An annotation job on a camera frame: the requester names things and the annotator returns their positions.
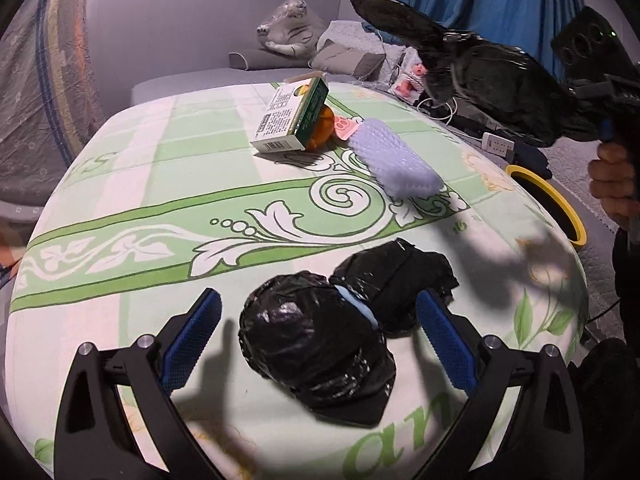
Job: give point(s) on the white power strip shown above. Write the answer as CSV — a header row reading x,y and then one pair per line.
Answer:
x,y
497,145

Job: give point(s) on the plastic-wrapped plush tiger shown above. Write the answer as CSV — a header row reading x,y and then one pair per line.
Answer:
x,y
287,25

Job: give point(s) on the baby print pillow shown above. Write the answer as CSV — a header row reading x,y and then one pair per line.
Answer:
x,y
411,77

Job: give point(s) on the light blue plastic piece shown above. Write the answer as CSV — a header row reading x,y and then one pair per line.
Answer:
x,y
357,305

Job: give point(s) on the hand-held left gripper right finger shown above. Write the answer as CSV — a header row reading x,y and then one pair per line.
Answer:
x,y
447,340

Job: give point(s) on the yellow-rimmed trash bin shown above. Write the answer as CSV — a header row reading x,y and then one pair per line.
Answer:
x,y
565,200

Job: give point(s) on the pale blue bubble wrap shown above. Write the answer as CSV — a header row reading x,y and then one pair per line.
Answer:
x,y
390,160

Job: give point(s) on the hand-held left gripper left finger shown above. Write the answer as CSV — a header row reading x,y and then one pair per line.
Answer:
x,y
192,340

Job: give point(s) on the person's right hand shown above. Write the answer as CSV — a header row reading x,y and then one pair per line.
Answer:
x,y
615,180

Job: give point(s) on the striped floral sheet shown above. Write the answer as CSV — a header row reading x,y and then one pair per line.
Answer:
x,y
40,85

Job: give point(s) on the dark blue cloth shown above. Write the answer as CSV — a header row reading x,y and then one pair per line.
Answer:
x,y
530,160

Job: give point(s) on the large black plastic bag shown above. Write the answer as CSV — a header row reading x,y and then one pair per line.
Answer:
x,y
490,75

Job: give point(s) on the person's dark clothing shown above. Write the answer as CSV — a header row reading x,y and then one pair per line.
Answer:
x,y
610,400

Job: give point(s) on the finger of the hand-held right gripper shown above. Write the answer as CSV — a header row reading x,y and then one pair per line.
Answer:
x,y
590,92

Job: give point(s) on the grey pillow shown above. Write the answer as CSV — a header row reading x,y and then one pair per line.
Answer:
x,y
255,60

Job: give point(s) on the green printed tablecloth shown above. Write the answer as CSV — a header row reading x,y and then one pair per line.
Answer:
x,y
200,170

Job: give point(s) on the olive cushion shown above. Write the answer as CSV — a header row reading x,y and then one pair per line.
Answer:
x,y
350,62

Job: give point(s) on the white quilted pillow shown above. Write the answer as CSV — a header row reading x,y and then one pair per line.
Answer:
x,y
350,30

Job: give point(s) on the orange fruit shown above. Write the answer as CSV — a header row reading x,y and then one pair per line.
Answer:
x,y
322,127

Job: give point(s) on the green white carton box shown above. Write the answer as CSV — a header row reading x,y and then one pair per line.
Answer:
x,y
285,115

